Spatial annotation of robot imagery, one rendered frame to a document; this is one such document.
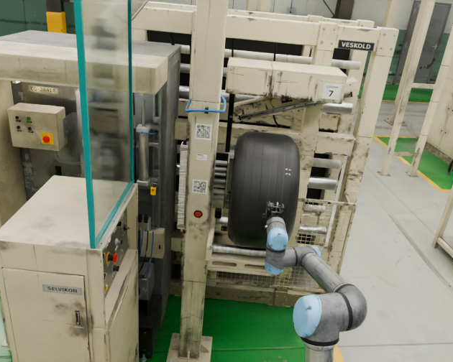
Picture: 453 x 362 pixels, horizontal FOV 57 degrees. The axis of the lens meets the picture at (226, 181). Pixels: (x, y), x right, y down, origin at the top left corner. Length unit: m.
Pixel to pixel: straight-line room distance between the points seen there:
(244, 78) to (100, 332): 1.35
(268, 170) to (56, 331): 1.10
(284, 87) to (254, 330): 1.70
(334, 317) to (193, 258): 1.18
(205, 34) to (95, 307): 1.20
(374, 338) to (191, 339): 1.31
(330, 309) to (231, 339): 1.75
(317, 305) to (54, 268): 0.94
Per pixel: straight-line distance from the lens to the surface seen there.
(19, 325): 1.93
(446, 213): 4.41
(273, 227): 1.62
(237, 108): 2.37
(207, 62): 1.92
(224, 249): 2.20
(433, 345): 3.45
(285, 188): 1.92
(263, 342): 3.03
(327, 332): 1.33
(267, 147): 2.00
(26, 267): 1.73
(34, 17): 11.25
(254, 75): 2.19
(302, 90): 2.22
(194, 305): 2.56
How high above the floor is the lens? 2.17
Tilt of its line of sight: 26 degrees down
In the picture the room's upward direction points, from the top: 5 degrees clockwise
